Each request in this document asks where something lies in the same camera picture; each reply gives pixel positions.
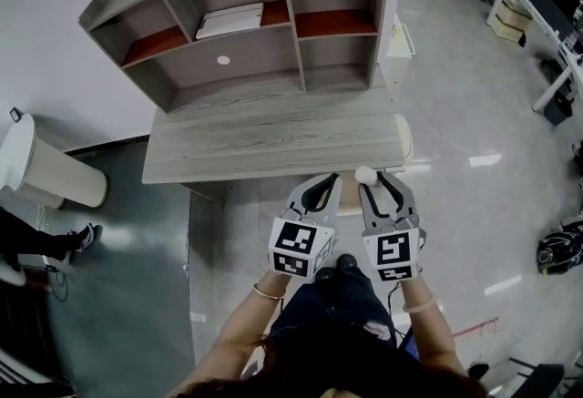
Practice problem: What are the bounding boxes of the pink bracelet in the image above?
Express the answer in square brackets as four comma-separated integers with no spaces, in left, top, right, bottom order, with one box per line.
[402,298,437,313]

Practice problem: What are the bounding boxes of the cardboard boxes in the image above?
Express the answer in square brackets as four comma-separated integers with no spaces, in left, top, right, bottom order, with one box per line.
[494,0,534,42]

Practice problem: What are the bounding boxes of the brown wooden drawer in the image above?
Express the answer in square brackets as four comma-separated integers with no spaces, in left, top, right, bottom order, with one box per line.
[337,172,365,219]

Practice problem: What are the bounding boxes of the red floor cable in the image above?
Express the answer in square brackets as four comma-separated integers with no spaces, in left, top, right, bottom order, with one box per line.
[453,316,500,338]

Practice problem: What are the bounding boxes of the white flat box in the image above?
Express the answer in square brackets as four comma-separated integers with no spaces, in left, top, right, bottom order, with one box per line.
[195,2,265,41]

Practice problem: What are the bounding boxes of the black chair base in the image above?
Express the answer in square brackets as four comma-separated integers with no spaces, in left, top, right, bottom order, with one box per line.
[468,357,566,398]

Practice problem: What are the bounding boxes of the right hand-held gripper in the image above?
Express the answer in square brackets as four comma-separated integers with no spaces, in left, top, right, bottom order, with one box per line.
[357,171,428,284]

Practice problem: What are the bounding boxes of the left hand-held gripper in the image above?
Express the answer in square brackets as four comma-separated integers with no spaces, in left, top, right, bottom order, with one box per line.
[267,172,344,284]

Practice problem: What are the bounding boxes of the white cylindrical pedestal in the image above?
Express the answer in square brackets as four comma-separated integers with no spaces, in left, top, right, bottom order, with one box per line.
[0,113,109,209]

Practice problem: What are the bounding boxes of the black backpack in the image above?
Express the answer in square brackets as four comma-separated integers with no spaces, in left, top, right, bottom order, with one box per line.
[536,217,583,276]

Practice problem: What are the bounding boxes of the person's left forearm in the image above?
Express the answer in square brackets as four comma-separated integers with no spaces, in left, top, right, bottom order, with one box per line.
[175,270,292,395]

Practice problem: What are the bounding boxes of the person's dark trousers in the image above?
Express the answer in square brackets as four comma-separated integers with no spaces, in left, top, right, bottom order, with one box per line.
[268,266,420,363]

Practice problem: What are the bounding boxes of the white ball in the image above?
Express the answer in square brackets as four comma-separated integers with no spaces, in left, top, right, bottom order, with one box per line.
[354,165,382,186]

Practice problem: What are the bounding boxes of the gold bracelet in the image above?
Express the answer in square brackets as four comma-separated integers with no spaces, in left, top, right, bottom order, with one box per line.
[252,282,287,300]

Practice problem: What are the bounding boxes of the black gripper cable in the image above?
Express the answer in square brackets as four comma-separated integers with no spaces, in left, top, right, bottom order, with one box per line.
[385,281,414,342]

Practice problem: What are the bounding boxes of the black waste bin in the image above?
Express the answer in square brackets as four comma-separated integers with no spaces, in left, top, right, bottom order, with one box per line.
[543,90,575,128]

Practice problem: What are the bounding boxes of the small white cabinet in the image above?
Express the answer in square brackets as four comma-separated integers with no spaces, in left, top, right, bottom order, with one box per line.
[386,12,417,86]

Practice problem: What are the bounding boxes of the person's right forearm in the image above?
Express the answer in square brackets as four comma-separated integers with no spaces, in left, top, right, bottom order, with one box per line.
[400,280,468,377]

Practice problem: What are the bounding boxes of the white office desk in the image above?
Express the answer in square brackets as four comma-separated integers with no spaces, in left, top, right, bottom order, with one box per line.
[444,0,583,113]

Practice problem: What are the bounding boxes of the grey wooden shelf hutch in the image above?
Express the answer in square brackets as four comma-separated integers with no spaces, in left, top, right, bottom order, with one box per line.
[77,0,394,114]

